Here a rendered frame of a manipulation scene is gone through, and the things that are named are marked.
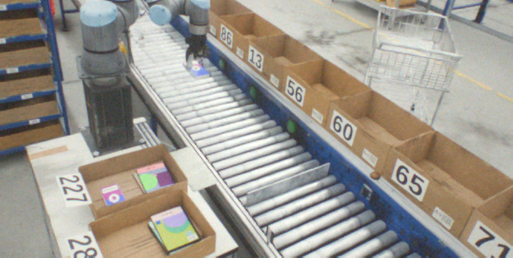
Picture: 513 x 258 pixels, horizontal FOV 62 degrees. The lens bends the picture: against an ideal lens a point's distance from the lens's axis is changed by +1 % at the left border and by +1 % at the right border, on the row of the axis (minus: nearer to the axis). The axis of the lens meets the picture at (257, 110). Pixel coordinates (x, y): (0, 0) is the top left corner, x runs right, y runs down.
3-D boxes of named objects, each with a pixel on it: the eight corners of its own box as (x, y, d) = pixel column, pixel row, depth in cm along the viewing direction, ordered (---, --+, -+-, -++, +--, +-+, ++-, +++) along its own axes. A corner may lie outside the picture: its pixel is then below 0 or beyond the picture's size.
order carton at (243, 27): (216, 40, 296) (217, 17, 287) (253, 34, 310) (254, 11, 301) (245, 64, 269) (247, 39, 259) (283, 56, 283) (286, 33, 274)
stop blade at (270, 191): (245, 208, 186) (246, 192, 182) (326, 176, 209) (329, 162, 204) (246, 208, 186) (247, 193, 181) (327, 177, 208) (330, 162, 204)
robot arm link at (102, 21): (75, 47, 182) (71, 7, 173) (95, 33, 197) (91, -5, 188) (110, 53, 181) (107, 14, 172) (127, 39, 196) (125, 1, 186)
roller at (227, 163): (207, 170, 208) (208, 162, 205) (292, 143, 233) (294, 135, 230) (211, 176, 204) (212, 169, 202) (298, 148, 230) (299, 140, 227)
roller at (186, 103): (162, 111, 248) (162, 103, 245) (240, 93, 273) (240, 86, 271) (166, 115, 245) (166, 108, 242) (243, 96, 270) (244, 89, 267)
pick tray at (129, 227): (89, 241, 161) (86, 223, 155) (182, 204, 181) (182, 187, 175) (116, 301, 142) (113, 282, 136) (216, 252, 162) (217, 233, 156)
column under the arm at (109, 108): (93, 158, 200) (84, 98, 183) (79, 129, 218) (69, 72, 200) (146, 143, 213) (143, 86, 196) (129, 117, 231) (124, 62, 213)
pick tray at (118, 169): (79, 184, 185) (76, 166, 180) (163, 159, 204) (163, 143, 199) (98, 229, 166) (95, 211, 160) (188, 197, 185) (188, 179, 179)
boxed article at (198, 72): (195, 79, 203) (195, 76, 202) (182, 65, 214) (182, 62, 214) (209, 76, 207) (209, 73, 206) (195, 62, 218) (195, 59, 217)
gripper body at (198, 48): (195, 61, 198) (195, 37, 192) (187, 53, 204) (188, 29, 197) (209, 58, 202) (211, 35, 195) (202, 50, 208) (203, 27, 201)
